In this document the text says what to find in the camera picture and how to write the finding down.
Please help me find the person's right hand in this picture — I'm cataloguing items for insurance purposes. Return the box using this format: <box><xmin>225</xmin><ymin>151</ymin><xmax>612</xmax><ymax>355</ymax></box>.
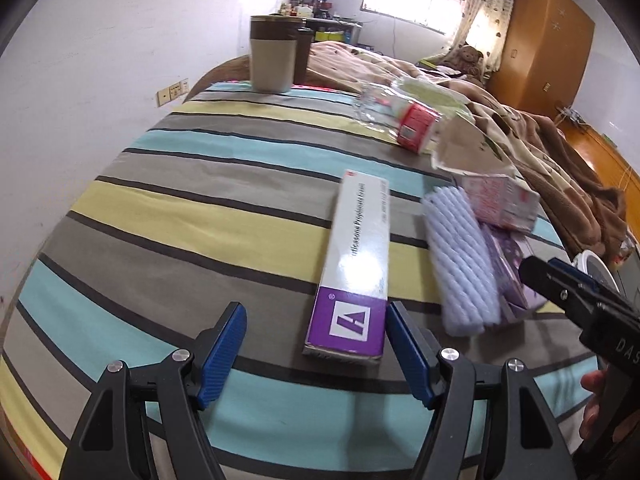
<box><xmin>579</xmin><ymin>369</ymin><xmax>640</xmax><ymax>445</ymax></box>

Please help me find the wall rack with chargers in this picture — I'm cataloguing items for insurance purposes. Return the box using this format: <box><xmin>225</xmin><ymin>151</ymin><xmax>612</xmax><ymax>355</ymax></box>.
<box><xmin>552</xmin><ymin>102</ymin><xmax>586</xmax><ymax>126</ymax></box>

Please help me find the white foam net sleeve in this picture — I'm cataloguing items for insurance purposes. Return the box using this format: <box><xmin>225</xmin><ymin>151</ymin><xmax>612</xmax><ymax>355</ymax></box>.
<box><xmin>422</xmin><ymin>186</ymin><xmax>502</xmax><ymax>337</ymax></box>

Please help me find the pink and white carton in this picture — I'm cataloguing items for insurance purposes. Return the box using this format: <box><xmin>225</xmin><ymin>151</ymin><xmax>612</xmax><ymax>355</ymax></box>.
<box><xmin>460</xmin><ymin>174</ymin><xmax>542</xmax><ymax>233</ymax></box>

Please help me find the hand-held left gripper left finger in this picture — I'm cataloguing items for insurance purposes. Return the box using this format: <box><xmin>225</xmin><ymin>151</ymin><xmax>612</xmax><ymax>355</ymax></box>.
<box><xmin>62</xmin><ymin>301</ymin><xmax>248</xmax><ymax>480</ymax></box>

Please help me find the brown and beige thermos cup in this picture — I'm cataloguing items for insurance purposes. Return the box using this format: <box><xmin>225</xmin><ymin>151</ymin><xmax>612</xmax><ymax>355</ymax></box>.
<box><xmin>250</xmin><ymin>15</ymin><xmax>313</xmax><ymax>94</ymax></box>

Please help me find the group of small bottles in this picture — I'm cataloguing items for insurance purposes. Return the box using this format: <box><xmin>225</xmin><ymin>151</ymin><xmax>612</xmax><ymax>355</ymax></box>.
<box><xmin>280</xmin><ymin>0</ymin><xmax>336</xmax><ymax>18</ymax></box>

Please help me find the wooden wardrobe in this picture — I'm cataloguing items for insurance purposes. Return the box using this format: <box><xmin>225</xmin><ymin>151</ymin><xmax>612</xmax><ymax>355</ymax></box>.
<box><xmin>487</xmin><ymin>0</ymin><xmax>596</xmax><ymax>116</ymax></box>

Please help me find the beige wall socket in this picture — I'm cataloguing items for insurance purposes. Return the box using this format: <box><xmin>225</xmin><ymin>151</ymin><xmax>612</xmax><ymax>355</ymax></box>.
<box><xmin>156</xmin><ymin>77</ymin><xmax>191</xmax><ymax>107</ymax></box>

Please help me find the green and white tissue pack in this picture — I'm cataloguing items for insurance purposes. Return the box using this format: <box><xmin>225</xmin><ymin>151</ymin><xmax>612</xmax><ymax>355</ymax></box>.
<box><xmin>395</xmin><ymin>77</ymin><xmax>473</xmax><ymax>116</ymax></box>

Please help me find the clear bottle with red label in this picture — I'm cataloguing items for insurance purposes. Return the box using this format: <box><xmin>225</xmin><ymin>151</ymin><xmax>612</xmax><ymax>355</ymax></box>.
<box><xmin>352</xmin><ymin>80</ymin><xmax>443</xmax><ymax>153</ymax></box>

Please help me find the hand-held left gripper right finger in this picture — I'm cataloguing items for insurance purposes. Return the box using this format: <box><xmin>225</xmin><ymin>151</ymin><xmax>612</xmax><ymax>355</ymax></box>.
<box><xmin>386</xmin><ymin>301</ymin><xmax>573</xmax><ymax>480</ymax></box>

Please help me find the crushed white green paper cup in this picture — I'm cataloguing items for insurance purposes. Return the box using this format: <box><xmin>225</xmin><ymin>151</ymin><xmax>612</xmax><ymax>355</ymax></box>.
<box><xmin>431</xmin><ymin>115</ymin><xmax>518</xmax><ymax>178</ymax></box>

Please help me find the wooden headboard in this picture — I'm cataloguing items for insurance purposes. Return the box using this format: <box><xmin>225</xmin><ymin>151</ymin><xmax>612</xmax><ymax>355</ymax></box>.
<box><xmin>565</xmin><ymin>125</ymin><xmax>640</xmax><ymax>241</ymax></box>

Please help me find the pale purple patterned box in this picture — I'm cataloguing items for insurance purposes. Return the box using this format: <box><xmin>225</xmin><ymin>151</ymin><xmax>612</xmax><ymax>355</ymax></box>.
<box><xmin>482</xmin><ymin>225</ymin><xmax>548</xmax><ymax>323</ymax></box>

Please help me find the white round trash bin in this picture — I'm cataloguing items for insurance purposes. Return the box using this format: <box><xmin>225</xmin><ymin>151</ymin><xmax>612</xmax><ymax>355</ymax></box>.
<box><xmin>572</xmin><ymin>251</ymin><xmax>621</xmax><ymax>291</ymax></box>

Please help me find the long purple and white box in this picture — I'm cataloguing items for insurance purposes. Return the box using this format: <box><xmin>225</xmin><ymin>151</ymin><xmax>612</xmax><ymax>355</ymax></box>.
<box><xmin>302</xmin><ymin>170</ymin><xmax>391</xmax><ymax>367</ymax></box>

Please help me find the striped tablecloth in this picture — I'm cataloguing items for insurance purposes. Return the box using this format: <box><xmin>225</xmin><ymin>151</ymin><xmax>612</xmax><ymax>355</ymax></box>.
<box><xmin>0</xmin><ymin>82</ymin><xmax>601</xmax><ymax>480</ymax></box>

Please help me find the patterned curtain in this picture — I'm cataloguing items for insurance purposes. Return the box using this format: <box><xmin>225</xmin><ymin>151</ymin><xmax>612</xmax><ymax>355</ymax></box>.
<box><xmin>450</xmin><ymin>0</ymin><xmax>516</xmax><ymax>73</ymax></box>

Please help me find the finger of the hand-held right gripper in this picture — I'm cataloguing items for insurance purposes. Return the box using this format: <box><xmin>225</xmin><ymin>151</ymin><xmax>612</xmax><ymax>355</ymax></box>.
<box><xmin>518</xmin><ymin>256</ymin><xmax>608</xmax><ymax>333</ymax></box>
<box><xmin>546</xmin><ymin>258</ymin><xmax>626</xmax><ymax>306</ymax></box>

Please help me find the brown patterned blanket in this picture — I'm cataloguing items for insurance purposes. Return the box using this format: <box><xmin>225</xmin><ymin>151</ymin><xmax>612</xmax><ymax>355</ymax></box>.
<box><xmin>305</xmin><ymin>40</ymin><xmax>628</xmax><ymax>261</ymax></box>

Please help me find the brown teddy bear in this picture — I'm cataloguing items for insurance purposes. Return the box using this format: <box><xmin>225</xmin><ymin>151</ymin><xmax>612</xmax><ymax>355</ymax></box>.
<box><xmin>440</xmin><ymin>45</ymin><xmax>488</xmax><ymax>81</ymax></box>

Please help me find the cluttered shelf unit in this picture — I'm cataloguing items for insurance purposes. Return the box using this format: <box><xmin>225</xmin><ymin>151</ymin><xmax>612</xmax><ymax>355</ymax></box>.
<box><xmin>272</xmin><ymin>12</ymin><xmax>363</xmax><ymax>46</ymax></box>

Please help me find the barred window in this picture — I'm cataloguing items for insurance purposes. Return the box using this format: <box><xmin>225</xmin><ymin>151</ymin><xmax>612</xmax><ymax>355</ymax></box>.
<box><xmin>361</xmin><ymin>0</ymin><xmax>463</xmax><ymax>36</ymax></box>

